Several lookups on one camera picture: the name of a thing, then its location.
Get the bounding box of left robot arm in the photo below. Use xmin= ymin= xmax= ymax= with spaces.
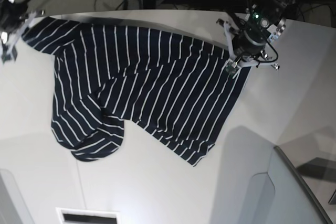
xmin=225 ymin=0 xmax=296 ymax=67

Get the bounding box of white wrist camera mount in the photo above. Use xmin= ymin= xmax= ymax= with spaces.
xmin=216 ymin=19 xmax=280 ymax=78
xmin=1 ymin=10 xmax=45 ymax=63

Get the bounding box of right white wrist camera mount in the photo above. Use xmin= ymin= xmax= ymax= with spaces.
xmin=1 ymin=10 xmax=45 ymax=63

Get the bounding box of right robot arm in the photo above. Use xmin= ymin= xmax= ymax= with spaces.
xmin=1 ymin=0 xmax=31 ymax=33

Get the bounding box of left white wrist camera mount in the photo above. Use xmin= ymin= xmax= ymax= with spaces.
xmin=216 ymin=19 xmax=280 ymax=78

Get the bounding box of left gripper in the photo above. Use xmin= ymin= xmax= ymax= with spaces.
xmin=230 ymin=28 xmax=268 ymax=63

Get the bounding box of navy white striped t-shirt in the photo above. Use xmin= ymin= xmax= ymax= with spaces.
xmin=23 ymin=17 xmax=250 ymax=166

